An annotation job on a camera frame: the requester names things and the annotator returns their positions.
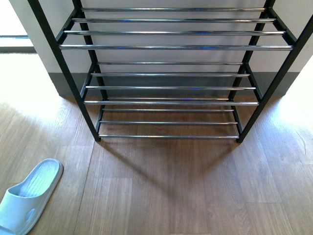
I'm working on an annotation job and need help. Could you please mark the light blue slide sandal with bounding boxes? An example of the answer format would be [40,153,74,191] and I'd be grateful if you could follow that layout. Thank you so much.
[0,159,63,235]

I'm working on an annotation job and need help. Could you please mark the black metal shoe rack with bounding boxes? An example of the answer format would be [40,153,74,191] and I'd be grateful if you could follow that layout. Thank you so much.
[28,0,313,143]

